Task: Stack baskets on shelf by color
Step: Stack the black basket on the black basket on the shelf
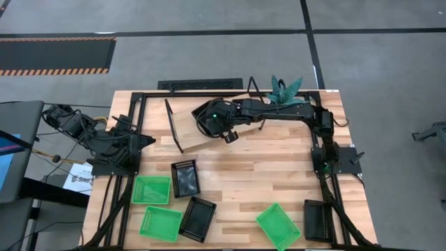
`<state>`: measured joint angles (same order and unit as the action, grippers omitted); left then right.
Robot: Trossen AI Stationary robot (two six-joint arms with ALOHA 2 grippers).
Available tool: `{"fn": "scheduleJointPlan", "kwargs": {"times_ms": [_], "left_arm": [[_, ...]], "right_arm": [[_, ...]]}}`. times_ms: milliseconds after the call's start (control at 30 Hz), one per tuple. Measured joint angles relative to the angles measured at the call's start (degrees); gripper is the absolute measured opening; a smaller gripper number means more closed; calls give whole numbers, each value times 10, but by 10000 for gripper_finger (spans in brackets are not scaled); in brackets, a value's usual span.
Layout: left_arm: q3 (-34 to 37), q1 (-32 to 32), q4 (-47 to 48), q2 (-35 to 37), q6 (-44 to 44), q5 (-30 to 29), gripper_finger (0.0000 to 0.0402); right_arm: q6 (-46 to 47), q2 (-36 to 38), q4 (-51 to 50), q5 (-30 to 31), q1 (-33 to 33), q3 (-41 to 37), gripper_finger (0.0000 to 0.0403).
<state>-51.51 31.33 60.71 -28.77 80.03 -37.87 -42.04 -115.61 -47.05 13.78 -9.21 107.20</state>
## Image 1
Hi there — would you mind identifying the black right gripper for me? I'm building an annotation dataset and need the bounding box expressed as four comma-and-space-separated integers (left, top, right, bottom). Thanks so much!
205, 104, 247, 144

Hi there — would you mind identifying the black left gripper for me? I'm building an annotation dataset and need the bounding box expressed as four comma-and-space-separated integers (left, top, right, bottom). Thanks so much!
120, 134, 157, 158

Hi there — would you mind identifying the green plastic basket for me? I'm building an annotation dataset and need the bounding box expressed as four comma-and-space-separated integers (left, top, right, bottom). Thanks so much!
131, 175, 172, 206
255, 202, 302, 251
139, 205, 183, 243

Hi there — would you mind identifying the black floor grille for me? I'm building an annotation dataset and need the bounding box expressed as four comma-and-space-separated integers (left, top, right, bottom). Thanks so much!
157, 78, 244, 91

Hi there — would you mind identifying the snake plant in white pot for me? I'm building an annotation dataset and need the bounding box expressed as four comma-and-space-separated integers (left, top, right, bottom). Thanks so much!
266, 75, 307, 105

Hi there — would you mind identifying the white printed paper sheet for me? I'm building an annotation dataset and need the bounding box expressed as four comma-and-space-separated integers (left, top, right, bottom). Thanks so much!
62, 162, 94, 196

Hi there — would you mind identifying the black furniture base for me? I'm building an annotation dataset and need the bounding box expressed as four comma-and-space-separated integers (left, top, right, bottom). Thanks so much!
20, 177, 90, 210

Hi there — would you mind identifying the black mat with hazard stripes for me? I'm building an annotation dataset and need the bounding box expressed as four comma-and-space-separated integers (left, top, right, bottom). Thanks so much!
0, 36, 117, 77

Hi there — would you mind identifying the small black clamp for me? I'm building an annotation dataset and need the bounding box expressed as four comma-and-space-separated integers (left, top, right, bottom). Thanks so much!
349, 151, 366, 165

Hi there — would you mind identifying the blue screen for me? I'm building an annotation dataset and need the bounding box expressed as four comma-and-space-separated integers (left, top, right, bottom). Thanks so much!
0, 134, 22, 192

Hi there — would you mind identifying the wooden shelf with black frame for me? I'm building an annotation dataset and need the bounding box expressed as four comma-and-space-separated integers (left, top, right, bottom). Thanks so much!
164, 76, 269, 154

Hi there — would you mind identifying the black aluminium rig frame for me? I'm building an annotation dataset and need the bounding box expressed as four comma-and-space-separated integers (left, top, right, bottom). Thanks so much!
82, 90, 379, 251

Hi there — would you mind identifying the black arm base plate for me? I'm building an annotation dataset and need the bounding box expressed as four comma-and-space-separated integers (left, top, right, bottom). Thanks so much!
91, 157, 141, 176
311, 146, 362, 175

